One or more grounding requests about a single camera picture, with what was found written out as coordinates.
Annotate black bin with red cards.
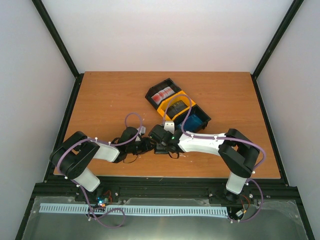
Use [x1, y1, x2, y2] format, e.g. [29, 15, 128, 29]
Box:
[145, 78, 182, 110]

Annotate black aluminium frame rail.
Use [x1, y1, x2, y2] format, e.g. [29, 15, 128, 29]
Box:
[31, 175, 300, 200]

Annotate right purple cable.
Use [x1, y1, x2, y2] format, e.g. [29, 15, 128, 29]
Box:
[162, 94, 267, 223]

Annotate stack of red cards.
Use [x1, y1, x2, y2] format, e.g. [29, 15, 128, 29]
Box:
[151, 86, 175, 105]

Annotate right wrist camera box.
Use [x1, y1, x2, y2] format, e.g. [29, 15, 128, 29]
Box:
[148, 121, 175, 146]

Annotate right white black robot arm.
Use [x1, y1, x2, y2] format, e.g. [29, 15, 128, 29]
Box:
[148, 125, 266, 195]

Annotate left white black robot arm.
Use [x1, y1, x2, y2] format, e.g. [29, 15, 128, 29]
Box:
[49, 126, 156, 202]

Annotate black card holders in bin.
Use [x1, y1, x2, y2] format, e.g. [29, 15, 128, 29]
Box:
[166, 100, 188, 119]

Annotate yellow plastic bin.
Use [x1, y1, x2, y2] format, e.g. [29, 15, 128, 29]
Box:
[157, 90, 196, 123]

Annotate black leather card holder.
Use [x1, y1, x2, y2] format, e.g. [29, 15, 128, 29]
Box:
[154, 147, 168, 155]

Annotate black bin with blue cards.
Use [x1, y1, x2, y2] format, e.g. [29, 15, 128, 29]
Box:
[173, 105, 211, 133]

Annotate stack of blue cards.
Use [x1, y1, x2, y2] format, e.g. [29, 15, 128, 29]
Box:
[183, 113, 203, 133]

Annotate light blue slotted cable duct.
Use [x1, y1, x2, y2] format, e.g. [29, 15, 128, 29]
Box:
[38, 203, 228, 218]

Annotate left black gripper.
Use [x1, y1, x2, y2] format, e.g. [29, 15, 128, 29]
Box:
[127, 137, 156, 156]

